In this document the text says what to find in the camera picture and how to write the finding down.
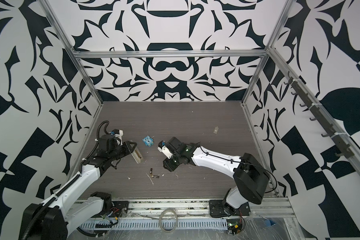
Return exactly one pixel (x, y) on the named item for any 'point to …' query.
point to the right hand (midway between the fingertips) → (166, 163)
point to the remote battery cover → (216, 130)
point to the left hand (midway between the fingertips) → (135, 141)
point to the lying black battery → (157, 176)
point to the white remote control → (137, 155)
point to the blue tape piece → (269, 223)
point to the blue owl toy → (149, 141)
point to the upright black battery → (151, 171)
